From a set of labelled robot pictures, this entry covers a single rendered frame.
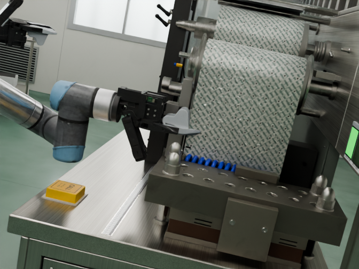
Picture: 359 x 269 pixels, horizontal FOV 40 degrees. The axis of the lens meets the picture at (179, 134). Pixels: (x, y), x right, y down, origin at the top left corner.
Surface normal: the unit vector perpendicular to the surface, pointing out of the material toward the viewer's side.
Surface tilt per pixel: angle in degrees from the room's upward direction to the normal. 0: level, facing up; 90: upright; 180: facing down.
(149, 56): 90
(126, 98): 90
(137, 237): 0
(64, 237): 90
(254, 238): 90
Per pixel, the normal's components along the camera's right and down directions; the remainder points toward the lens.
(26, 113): 0.59, 0.35
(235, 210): -0.13, 0.18
